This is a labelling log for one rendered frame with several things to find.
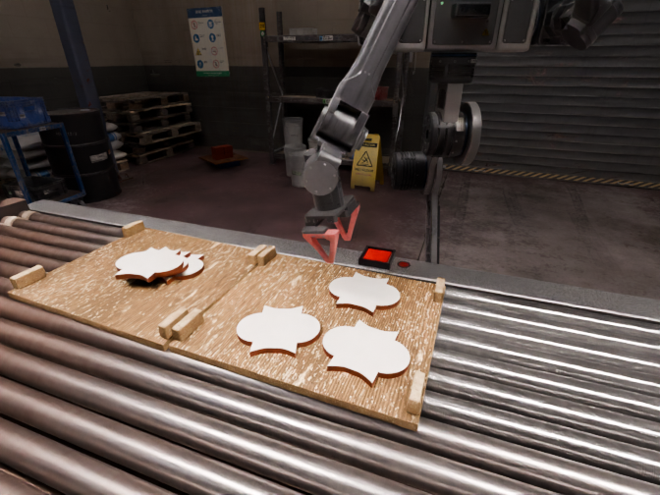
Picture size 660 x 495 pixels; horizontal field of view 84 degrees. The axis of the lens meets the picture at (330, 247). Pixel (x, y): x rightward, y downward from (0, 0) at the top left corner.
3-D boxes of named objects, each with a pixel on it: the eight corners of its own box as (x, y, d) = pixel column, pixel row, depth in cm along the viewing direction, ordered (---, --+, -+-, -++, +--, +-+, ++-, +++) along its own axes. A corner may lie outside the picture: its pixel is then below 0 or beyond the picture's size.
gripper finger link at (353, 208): (323, 250, 76) (314, 208, 72) (336, 235, 81) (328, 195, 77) (355, 251, 73) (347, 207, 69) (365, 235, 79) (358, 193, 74)
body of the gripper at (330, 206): (305, 225, 68) (296, 188, 65) (326, 204, 76) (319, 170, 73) (337, 225, 65) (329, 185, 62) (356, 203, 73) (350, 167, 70)
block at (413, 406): (412, 380, 54) (414, 367, 53) (425, 384, 53) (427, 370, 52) (405, 412, 49) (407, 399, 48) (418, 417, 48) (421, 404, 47)
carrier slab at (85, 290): (144, 232, 104) (143, 226, 103) (271, 258, 90) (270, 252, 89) (10, 298, 75) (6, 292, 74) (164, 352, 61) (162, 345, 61)
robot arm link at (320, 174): (367, 128, 65) (324, 104, 64) (375, 138, 55) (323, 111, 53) (337, 186, 70) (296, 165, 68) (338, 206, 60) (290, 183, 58)
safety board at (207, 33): (196, 77, 577) (186, 8, 536) (230, 77, 558) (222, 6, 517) (195, 77, 576) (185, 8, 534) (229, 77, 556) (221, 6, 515)
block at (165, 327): (184, 317, 67) (181, 304, 66) (192, 319, 67) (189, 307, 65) (158, 338, 62) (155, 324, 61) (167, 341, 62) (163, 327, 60)
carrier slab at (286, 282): (272, 257, 90) (272, 251, 90) (444, 292, 77) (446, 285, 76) (169, 352, 61) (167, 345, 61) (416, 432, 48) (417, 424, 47)
